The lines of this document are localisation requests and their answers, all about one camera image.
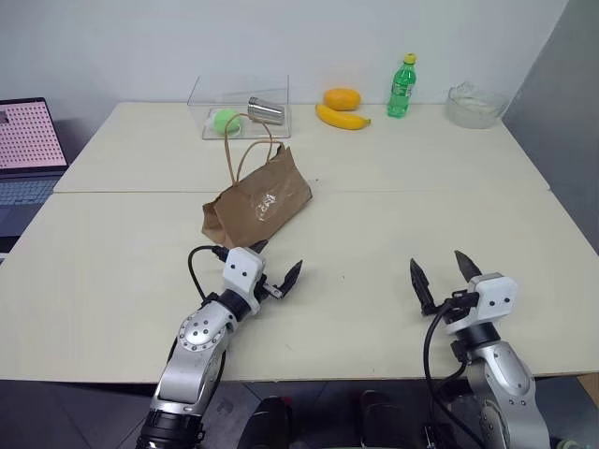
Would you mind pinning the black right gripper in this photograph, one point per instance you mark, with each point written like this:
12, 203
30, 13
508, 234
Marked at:
456, 306

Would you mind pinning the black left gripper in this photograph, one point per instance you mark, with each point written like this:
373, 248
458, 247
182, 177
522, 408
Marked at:
273, 291

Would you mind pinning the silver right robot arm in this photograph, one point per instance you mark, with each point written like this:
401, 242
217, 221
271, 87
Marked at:
505, 374

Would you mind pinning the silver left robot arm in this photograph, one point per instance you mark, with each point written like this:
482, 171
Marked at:
196, 337

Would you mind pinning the brown paper bag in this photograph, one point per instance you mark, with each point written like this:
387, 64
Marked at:
262, 196

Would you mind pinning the green ball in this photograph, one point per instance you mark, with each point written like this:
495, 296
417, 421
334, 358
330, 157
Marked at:
224, 121

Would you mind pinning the silver metal can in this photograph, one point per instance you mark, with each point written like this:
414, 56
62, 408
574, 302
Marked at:
267, 111

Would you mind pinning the dark rounded shape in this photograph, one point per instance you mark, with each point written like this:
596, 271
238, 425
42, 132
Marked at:
267, 425
386, 421

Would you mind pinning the yellow banana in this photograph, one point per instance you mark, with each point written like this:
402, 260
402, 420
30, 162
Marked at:
339, 118

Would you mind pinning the clear glass bowl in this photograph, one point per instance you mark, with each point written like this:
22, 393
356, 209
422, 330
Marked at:
475, 110

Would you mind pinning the orange fruit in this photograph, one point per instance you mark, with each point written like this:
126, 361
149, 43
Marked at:
342, 99

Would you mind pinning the clear plastic box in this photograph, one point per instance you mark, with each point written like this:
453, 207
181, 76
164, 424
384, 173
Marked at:
243, 89

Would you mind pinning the green plastic soda bottle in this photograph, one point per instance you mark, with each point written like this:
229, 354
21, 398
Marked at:
401, 93

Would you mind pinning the grey laptop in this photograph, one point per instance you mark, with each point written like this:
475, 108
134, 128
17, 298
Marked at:
28, 140

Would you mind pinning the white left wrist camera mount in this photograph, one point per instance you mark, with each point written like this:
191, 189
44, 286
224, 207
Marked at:
241, 269

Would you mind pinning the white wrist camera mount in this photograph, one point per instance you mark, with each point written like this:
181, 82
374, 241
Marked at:
496, 292
241, 269

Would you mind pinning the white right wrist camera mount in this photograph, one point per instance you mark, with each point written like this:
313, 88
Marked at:
496, 292

